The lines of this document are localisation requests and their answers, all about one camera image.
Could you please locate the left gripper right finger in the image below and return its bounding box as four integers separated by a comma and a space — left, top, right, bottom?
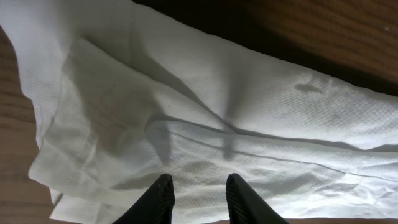
226, 173, 289, 224

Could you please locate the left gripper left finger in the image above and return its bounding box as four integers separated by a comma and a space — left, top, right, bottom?
114, 174, 175, 224

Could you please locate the white printed t-shirt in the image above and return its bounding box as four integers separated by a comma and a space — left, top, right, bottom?
1, 1, 397, 223

